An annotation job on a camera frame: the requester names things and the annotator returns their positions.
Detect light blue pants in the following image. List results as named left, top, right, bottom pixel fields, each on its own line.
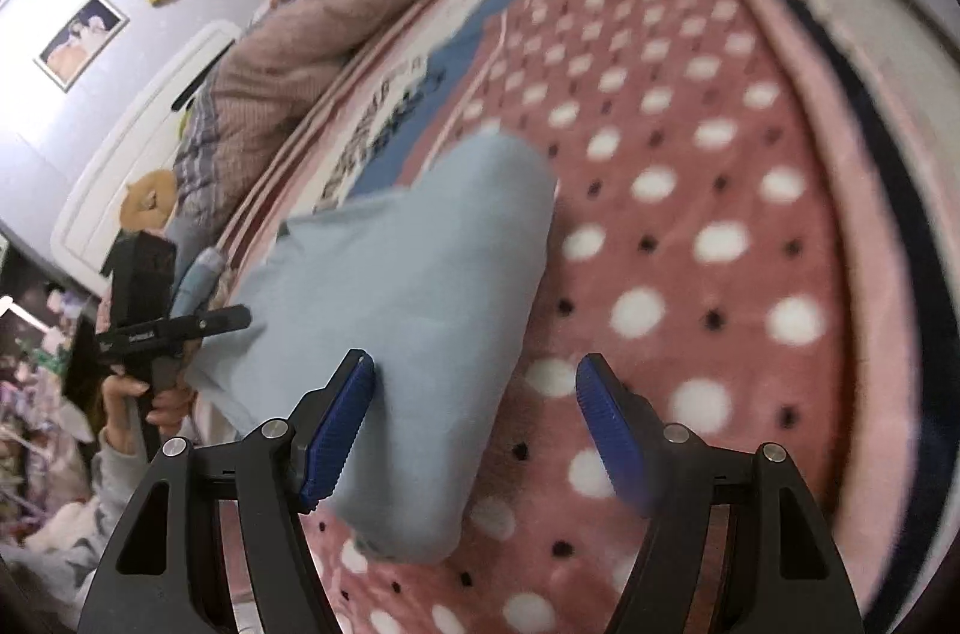
left=187, top=134, right=555, bottom=564

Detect grey sleeved forearm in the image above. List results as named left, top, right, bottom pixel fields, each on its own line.
left=2, top=428, right=148, bottom=631

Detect left hand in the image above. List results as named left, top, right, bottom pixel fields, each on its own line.
left=101, top=361, right=197, bottom=458

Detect white headboard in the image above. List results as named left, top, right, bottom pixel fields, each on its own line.
left=50, top=20, right=241, bottom=296

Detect orange plush toy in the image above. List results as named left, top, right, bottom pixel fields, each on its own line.
left=119, top=169, right=178, bottom=233

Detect striped patterned bed blanket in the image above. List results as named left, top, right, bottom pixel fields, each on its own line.
left=220, top=0, right=958, bottom=632

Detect pink ribbed comforter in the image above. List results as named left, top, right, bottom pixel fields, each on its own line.
left=166, top=0, right=415, bottom=251

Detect framed wall photo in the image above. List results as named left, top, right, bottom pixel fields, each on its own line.
left=36, top=0, right=128, bottom=91

